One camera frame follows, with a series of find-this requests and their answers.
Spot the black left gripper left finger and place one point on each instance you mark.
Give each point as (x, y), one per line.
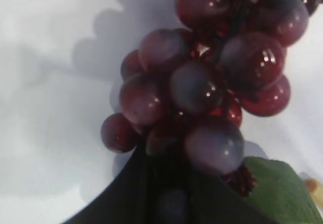
(126, 199)

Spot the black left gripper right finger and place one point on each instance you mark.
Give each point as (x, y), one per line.
(213, 201)

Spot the gold glitter glue pen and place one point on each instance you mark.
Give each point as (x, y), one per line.
(315, 188)

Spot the purple grape bunch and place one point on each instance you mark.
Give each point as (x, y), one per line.
(183, 95)

